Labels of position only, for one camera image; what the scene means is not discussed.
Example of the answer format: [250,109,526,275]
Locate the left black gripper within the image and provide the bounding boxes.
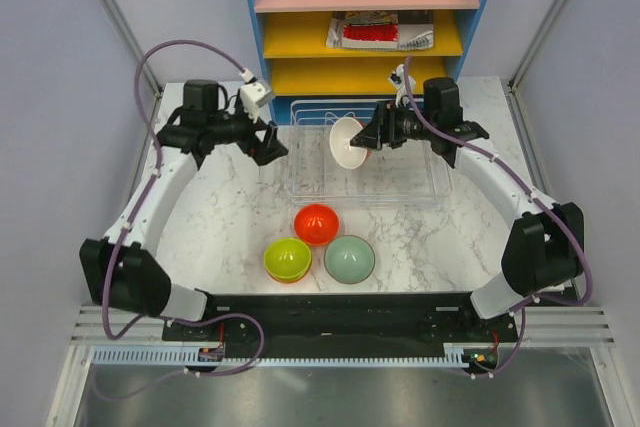
[208,98,288,167]

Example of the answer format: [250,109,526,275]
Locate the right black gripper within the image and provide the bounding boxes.
[349,100,436,152]

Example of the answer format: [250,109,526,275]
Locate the white bowl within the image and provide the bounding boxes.
[329,117,370,170]

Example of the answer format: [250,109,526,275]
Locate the clear wire dish rack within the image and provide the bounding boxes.
[289,98,452,206]

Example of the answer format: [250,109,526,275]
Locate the pale green bowl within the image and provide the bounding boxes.
[324,235,376,285]

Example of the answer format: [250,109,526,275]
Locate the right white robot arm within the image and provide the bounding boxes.
[350,67,593,341]

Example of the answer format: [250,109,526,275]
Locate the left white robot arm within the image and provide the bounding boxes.
[79,78,288,340]

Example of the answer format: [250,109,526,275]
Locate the red plastic bowl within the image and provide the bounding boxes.
[293,204,340,246]

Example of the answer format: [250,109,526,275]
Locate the red cover magazine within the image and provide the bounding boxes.
[326,10,398,51]

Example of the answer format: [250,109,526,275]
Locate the lime green bowl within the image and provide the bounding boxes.
[263,237,312,277]

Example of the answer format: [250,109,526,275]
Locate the spiral notebook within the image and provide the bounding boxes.
[398,10,435,51]

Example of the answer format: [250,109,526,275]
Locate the orange bowl under green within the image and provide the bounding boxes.
[267,268,310,284]

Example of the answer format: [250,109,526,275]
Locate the blue shelf unit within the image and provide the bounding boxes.
[247,0,487,124]

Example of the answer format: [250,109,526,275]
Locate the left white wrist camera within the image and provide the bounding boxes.
[239,79,275,123]

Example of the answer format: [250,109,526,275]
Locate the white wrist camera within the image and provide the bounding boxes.
[239,79,275,123]
[388,64,414,107]

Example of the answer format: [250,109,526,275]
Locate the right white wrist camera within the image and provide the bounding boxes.
[388,64,414,107]

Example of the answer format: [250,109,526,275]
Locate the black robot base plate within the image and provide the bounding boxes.
[159,291,519,366]

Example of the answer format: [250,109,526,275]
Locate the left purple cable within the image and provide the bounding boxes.
[102,40,265,401]

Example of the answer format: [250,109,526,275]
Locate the white slotted cable duct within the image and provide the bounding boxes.
[91,345,469,369]

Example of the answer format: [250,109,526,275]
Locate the aluminium frame rail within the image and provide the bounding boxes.
[71,306,615,348]

